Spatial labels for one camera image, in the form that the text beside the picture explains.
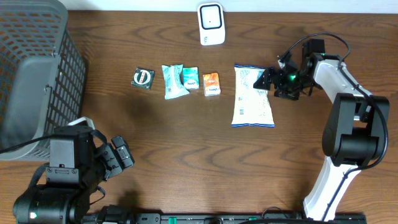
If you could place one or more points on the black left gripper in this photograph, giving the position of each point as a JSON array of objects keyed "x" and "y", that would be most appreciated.
[{"x": 112, "y": 158}]

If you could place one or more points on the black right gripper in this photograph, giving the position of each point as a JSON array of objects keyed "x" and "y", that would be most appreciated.
[{"x": 278, "y": 72}]

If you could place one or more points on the white blue snack bag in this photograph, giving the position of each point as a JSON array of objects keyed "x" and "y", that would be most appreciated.
[{"x": 251, "y": 106}]

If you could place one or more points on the orange tissue pack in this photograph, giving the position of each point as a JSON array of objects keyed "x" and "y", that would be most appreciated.
[{"x": 211, "y": 84}]

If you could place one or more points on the green tissue pack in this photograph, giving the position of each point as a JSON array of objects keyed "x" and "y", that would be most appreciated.
[{"x": 191, "y": 78}]

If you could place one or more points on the light green wipes pack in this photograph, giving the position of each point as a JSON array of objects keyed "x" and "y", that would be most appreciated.
[{"x": 173, "y": 85}]

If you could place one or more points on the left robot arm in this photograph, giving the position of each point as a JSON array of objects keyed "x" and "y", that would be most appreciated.
[{"x": 80, "y": 159}]

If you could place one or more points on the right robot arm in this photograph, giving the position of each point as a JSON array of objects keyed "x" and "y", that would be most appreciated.
[{"x": 355, "y": 137}]

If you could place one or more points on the white barcode scanner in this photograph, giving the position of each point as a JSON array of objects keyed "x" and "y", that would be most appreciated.
[{"x": 211, "y": 23}]

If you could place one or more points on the grey plastic shopping basket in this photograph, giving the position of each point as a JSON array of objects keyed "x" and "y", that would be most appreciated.
[{"x": 43, "y": 77}]

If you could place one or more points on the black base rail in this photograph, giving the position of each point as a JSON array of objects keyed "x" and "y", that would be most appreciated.
[{"x": 156, "y": 218}]

